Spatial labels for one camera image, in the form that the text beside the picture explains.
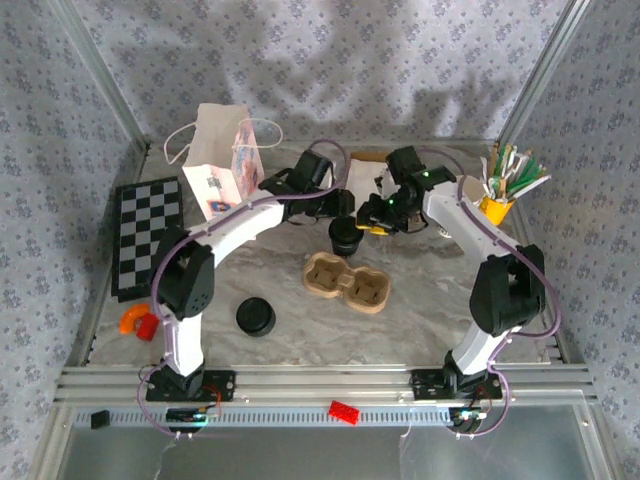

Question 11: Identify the coffee cup with black lid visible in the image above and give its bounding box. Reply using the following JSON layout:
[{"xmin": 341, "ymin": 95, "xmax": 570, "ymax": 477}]
[{"xmin": 328, "ymin": 215, "xmax": 366, "ymax": 259}]

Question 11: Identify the brown cardboard cup carrier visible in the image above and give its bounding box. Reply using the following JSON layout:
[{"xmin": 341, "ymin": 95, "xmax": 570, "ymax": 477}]
[{"xmin": 302, "ymin": 252, "xmax": 391, "ymax": 315}]

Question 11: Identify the white pink paper bag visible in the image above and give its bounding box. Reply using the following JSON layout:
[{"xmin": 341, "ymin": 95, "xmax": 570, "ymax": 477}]
[{"xmin": 163, "ymin": 103, "xmax": 284, "ymax": 221}]

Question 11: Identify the white napkin stack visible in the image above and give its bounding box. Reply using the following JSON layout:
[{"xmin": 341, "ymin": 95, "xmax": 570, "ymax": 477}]
[{"xmin": 344, "ymin": 158, "xmax": 397, "ymax": 207}]

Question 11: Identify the white paper cup stack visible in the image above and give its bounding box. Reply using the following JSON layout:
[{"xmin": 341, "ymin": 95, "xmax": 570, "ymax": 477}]
[{"xmin": 459, "ymin": 177, "xmax": 489, "ymax": 201}]

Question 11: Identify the yellow stirrer holder cup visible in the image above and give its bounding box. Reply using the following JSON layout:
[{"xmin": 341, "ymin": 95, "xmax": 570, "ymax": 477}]
[{"xmin": 474, "ymin": 195, "xmax": 516, "ymax": 229}]

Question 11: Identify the wooden stir stick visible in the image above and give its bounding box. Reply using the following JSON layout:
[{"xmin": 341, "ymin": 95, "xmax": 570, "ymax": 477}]
[{"xmin": 492, "ymin": 143, "xmax": 517, "ymax": 177}]

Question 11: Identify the white green wrapped stirrer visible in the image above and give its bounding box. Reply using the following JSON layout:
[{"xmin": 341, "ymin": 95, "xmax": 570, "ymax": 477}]
[{"xmin": 499, "ymin": 148, "xmax": 534, "ymax": 182}]

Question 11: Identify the black plastic cup lid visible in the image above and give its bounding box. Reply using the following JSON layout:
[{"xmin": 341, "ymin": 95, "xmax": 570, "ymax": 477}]
[{"xmin": 233, "ymin": 295, "xmax": 277, "ymax": 337}]

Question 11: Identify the black grey checkerboard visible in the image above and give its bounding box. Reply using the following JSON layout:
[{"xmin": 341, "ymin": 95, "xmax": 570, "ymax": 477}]
[{"xmin": 110, "ymin": 177, "xmax": 185, "ymax": 304}]

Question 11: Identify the red toy brick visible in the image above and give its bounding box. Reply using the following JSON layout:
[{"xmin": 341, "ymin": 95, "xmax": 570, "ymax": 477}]
[{"xmin": 328, "ymin": 399, "xmax": 362, "ymax": 427}]

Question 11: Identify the orange and red toy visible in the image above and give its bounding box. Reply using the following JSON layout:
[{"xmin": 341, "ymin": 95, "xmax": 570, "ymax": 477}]
[{"xmin": 118, "ymin": 303, "xmax": 151, "ymax": 335}]

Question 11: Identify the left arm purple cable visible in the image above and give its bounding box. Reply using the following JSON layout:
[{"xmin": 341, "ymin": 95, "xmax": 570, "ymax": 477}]
[{"xmin": 137, "ymin": 138, "xmax": 352, "ymax": 442}]

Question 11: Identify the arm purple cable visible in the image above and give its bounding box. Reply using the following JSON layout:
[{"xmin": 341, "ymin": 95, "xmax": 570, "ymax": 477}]
[
  {"xmin": 414, "ymin": 147, "xmax": 565, "ymax": 442},
  {"xmin": 137, "ymin": 138, "xmax": 352, "ymax": 442}
]

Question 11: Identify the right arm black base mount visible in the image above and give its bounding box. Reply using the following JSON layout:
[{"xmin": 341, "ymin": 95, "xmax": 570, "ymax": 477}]
[{"xmin": 410, "ymin": 368, "xmax": 503, "ymax": 401}]

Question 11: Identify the aluminium mounting rail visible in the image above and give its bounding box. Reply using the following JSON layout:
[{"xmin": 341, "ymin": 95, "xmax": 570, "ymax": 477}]
[{"xmin": 53, "ymin": 364, "xmax": 597, "ymax": 404}]

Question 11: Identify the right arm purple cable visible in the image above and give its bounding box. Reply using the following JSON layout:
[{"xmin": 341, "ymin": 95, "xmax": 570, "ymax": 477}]
[{"xmin": 414, "ymin": 147, "xmax": 565, "ymax": 442}]

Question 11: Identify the aluminium frame post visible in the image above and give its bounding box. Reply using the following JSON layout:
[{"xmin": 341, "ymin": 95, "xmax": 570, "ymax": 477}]
[
  {"xmin": 498, "ymin": 0, "xmax": 592, "ymax": 147},
  {"xmin": 49, "ymin": 0, "xmax": 152, "ymax": 154}
]

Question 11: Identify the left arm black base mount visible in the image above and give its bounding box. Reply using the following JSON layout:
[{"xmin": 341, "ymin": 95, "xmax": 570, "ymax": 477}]
[{"xmin": 145, "ymin": 369, "xmax": 237, "ymax": 403}]

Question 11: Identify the grey slotted cable duct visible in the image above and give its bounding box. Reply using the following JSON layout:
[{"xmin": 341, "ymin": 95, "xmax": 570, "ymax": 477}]
[{"xmin": 69, "ymin": 404, "xmax": 592, "ymax": 429}]

